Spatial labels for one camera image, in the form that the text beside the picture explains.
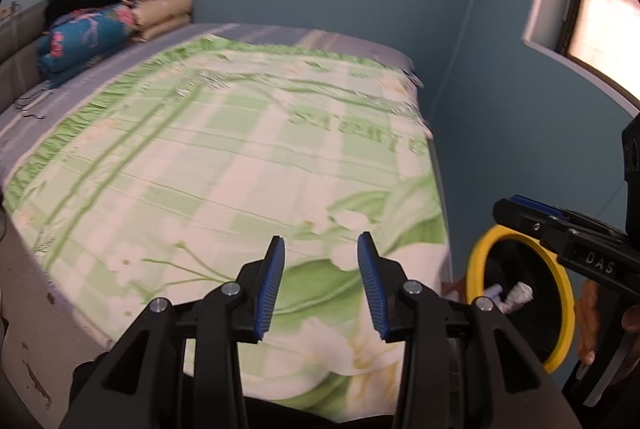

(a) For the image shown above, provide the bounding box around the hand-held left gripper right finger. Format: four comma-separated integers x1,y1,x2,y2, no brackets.
356,231,583,429

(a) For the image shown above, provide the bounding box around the white tissue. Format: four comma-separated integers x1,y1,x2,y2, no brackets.
502,281,535,315

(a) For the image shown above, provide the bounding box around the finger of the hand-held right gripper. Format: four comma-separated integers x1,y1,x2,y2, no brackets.
509,195,566,220
492,199,568,260

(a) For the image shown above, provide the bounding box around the yellow rimmed black trash bin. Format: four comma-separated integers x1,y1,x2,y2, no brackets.
465,225,577,375

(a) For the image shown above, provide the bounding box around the blue floral folded quilt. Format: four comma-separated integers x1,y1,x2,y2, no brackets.
36,1,138,86

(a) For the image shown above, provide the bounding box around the beige folded quilt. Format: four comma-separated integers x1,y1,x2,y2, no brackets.
127,0,194,44

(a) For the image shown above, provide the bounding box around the window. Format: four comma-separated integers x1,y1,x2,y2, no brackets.
521,0,640,110

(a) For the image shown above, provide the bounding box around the grey upholstered bed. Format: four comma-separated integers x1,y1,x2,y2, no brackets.
0,0,453,425

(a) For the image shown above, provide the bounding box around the black charging cable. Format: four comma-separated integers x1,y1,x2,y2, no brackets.
15,81,51,120

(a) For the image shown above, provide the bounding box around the person's right hand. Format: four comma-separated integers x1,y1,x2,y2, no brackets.
576,281,640,366

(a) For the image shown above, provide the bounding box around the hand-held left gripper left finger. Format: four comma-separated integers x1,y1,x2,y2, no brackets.
60,235,287,429

